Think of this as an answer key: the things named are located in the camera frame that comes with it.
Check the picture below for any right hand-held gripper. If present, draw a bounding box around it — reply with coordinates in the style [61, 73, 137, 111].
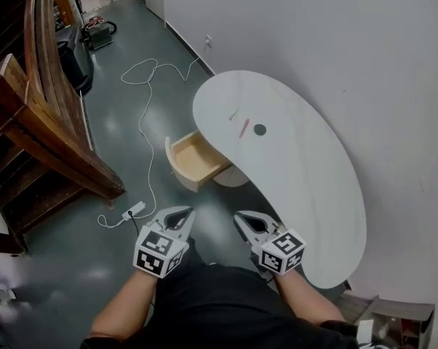
[234, 211, 307, 282]

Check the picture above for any person's right forearm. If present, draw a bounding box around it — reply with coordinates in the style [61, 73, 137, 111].
[275, 269, 346, 326]

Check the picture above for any large wooden drawer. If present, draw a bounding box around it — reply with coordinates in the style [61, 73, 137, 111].
[164, 129, 233, 193]

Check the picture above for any long white power cable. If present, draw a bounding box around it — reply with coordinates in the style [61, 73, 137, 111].
[120, 57, 202, 217]

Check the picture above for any floor cleaning machine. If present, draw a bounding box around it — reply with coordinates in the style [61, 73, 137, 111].
[55, 25, 95, 94]

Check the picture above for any grey open cabinet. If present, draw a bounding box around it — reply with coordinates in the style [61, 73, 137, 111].
[341, 291, 437, 349]

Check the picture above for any person's black clothing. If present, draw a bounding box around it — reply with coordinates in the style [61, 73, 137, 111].
[80, 236, 362, 349]

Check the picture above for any white kidney-shaped desk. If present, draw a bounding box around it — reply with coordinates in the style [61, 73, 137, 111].
[192, 70, 367, 290]

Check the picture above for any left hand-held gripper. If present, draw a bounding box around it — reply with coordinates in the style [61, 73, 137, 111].
[132, 206, 196, 279]

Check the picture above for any short white looped cable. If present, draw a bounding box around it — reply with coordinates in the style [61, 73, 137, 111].
[97, 214, 127, 229]

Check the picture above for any person's left forearm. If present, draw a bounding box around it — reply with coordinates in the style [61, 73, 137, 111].
[89, 269, 158, 341]

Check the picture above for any white power strip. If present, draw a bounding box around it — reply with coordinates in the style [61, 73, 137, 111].
[122, 201, 147, 220]

